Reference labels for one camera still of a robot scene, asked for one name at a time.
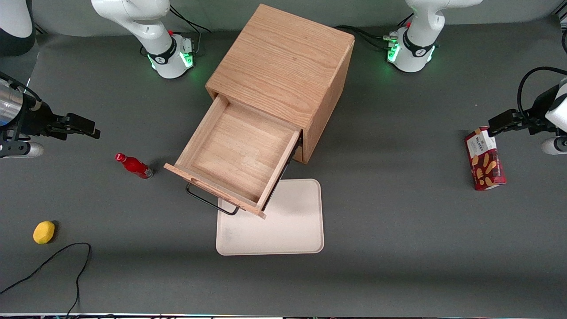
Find yellow lemon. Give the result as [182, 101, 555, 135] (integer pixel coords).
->
[33, 221, 56, 245]

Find thin black table cable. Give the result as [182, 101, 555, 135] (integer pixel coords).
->
[0, 242, 92, 317]

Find black cable along right arm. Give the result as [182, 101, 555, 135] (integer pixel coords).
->
[0, 71, 43, 111]

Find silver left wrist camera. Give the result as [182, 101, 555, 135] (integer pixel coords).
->
[541, 136, 567, 156]

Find oak wooden drawer cabinet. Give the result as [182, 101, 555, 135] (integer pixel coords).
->
[206, 4, 356, 165]

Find black right arm base cables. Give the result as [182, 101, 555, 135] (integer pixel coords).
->
[168, 5, 210, 54]

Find black left gripper cable loop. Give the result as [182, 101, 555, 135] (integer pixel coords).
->
[517, 66, 567, 119]

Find cream rectangular plastic tray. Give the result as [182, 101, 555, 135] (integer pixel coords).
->
[216, 179, 325, 256]

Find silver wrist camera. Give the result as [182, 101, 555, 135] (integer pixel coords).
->
[541, 136, 567, 156]
[0, 141, 45, 159]

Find black left arm base cables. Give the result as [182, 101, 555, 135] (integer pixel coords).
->
[334, 13, 415, 52]

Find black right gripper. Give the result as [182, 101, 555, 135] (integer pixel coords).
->
[17, 100, 101, 140]

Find red shortbread biscuit box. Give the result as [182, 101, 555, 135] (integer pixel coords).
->
[464, 126, 507, 191]

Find black arm base cables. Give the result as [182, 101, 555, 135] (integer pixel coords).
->
[168, 5, 210, 54]
[334, 13, 415, 52]

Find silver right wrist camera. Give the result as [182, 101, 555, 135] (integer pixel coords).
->
[0, 141, 45, 159]

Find small red bottle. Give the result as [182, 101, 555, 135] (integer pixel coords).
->
[115, 153, 154, 180]

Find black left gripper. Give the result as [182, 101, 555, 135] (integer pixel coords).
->
[488, 84, 560, 137]

